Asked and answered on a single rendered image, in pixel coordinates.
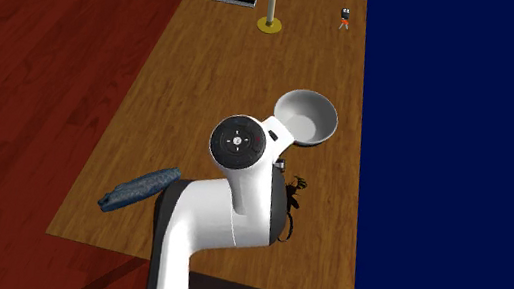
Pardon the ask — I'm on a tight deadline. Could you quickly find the wooden table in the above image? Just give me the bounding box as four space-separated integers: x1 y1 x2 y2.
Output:
39 0 393 289

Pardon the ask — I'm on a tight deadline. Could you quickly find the black scorpion figure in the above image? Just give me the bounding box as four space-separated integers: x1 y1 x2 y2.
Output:
275 173 309 247

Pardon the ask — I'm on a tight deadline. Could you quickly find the white bowl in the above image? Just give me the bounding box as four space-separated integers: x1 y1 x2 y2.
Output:
269 86 343 151

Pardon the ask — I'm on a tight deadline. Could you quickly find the small black orange-legged figure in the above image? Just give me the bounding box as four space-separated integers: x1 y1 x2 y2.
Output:
338 7 353 32

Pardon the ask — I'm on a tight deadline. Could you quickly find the blue fish-shaped case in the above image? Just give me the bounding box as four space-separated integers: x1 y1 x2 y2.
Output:
96 158 184 222

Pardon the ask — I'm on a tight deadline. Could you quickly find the brass lamp stand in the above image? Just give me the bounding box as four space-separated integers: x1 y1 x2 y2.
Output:
255 0 287 36

